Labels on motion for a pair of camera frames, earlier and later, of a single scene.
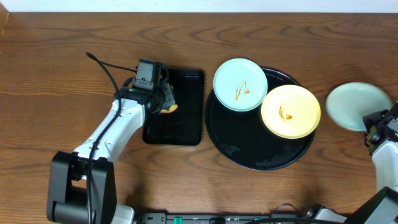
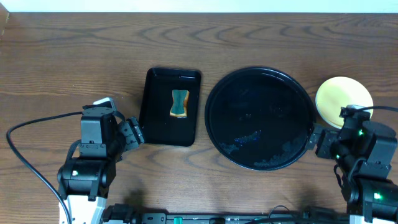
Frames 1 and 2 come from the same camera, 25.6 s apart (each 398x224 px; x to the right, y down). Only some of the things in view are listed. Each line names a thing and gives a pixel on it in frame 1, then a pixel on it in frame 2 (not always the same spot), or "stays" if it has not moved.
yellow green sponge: [169, 103] -> [179, 107]
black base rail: [222, 218] stays
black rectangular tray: [183, 126] stays
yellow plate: [291, 111] -> [339, 92]
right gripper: [374, 121] -> [325, 143]
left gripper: [168, 96] -> [127, 135]
